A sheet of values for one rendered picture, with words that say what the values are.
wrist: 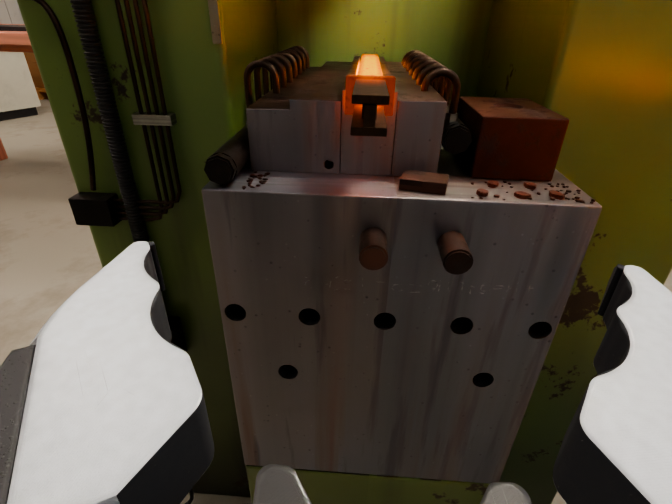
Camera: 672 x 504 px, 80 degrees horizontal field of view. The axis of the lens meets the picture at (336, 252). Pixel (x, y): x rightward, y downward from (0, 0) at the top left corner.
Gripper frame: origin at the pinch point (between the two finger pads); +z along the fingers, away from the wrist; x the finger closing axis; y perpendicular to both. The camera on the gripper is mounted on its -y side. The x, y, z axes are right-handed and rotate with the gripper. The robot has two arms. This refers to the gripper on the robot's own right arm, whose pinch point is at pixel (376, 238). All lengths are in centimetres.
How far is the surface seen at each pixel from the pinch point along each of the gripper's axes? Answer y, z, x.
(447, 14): -7, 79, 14
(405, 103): 1.1, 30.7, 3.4
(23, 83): 64, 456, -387
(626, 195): 15, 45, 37
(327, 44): -1, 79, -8
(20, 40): 7, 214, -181
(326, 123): 3.3, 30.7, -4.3
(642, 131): 6, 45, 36
